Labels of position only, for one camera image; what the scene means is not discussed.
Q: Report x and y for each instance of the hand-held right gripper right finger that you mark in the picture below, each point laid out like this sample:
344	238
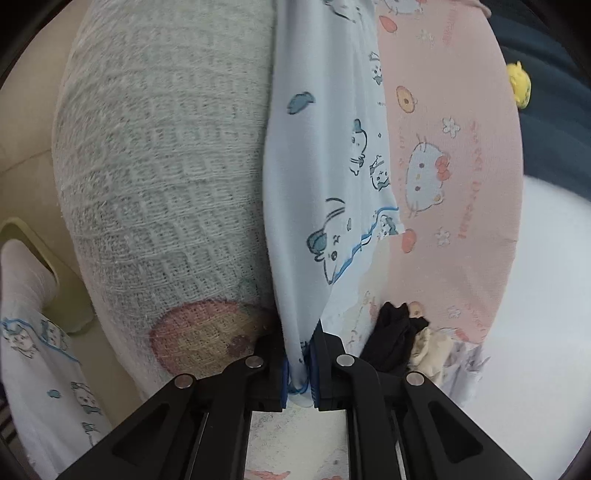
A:
314	374

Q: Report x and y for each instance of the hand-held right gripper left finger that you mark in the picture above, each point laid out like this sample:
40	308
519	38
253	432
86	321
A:
282	383

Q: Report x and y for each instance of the light blue cartoon pajama pants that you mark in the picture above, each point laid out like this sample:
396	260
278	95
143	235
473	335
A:
314	161

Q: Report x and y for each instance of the folded black garment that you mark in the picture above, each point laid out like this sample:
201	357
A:
392	337

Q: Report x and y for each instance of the folded cream garment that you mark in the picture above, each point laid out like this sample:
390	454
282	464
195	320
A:
429	350

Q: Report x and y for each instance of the folded pale blue garment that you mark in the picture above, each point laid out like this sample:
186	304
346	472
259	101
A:
466	369

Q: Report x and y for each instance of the person's leg in pajama pants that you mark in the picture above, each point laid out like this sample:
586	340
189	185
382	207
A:
37	392

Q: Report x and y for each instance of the pink cream cat printed blanket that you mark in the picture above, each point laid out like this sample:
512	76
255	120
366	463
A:
138	138

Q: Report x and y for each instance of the dark blue curtain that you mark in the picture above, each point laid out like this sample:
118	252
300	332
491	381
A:
554	115

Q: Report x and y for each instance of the yellow plush toy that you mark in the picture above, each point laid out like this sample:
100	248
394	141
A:
519	85

